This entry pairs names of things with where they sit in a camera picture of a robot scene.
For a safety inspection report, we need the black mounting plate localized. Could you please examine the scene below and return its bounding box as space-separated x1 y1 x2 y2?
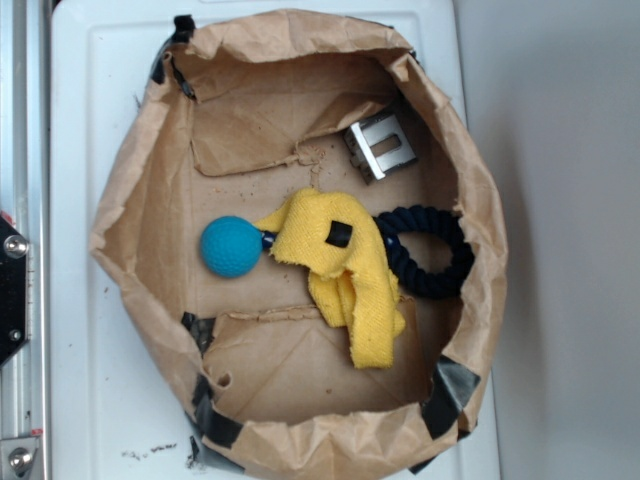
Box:
0 217 29 366

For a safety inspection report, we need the dark navy rope loop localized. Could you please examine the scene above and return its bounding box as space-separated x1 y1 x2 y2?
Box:
372 204 476 301

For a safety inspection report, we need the blue dimpled ball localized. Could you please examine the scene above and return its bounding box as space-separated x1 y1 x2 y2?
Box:
200 216 263 278

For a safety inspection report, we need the yellow cloth rag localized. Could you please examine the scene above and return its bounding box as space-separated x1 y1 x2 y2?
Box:
255 187 406 369

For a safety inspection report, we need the aluminium frame rail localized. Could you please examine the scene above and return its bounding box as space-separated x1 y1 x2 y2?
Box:
1 1 53 479

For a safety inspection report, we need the brown paper bag liner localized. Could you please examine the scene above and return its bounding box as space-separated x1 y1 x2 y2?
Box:
90 9 508 479

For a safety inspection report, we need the silver metal bracket block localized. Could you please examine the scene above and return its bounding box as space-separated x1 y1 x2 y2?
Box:
343 109 418 185

